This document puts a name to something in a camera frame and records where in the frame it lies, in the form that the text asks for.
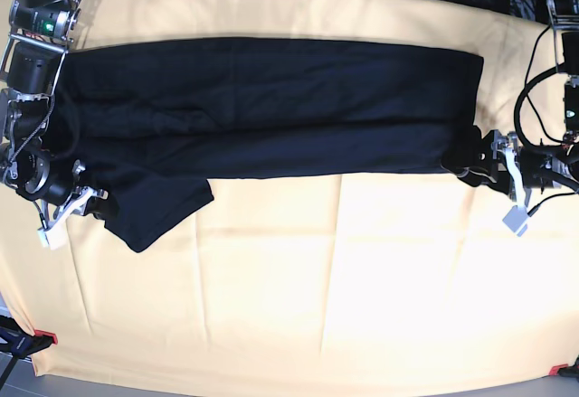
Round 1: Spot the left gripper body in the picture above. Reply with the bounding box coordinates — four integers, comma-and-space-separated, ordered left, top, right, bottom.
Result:
490, 142, 565, 191

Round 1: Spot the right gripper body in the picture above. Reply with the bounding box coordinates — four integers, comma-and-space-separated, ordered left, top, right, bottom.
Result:
43, 159, 88, 216

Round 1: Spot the black T-shirt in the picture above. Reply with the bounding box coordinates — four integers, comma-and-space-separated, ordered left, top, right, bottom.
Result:
43, 38, 484, 252

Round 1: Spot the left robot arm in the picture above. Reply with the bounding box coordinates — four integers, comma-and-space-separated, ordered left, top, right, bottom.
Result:
441, 0, 578, 209

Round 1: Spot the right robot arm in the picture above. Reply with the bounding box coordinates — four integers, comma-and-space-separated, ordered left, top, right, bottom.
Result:
1, 0, 118, 227

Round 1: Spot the yellow table cloth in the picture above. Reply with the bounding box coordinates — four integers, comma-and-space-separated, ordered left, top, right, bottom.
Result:
1, 0, 578, 396

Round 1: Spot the red black clamp left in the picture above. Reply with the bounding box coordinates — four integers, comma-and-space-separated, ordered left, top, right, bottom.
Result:
1, 316, 58, 359

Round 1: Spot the red black clamp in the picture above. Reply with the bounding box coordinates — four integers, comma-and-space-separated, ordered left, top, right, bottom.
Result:
1, 316, 58, 359
549, 358, 579, 380

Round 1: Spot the red black clamp right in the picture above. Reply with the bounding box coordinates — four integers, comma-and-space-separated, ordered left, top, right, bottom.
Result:
549, 358, 579, 380

